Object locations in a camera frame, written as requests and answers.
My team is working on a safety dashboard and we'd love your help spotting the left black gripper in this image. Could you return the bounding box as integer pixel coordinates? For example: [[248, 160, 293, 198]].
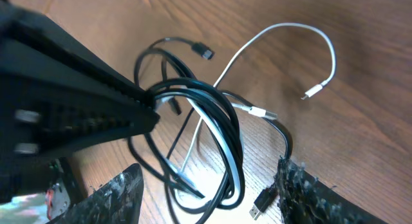
[[1, 2, 160, 203]]

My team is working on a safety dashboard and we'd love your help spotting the white usb cable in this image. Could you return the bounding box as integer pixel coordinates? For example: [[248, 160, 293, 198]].
[[154, 22, 337, 207]]

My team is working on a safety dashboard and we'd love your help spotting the black usb cable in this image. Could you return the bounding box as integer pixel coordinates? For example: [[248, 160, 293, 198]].
[[127, 36, 294, 224]]

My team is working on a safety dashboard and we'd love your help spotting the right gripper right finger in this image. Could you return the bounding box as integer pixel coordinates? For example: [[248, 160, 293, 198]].
[[276, 159, 383, 224]]

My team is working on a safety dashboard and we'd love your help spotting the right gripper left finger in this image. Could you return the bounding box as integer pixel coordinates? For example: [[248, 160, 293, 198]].
[[48, 163, 144, 224]]

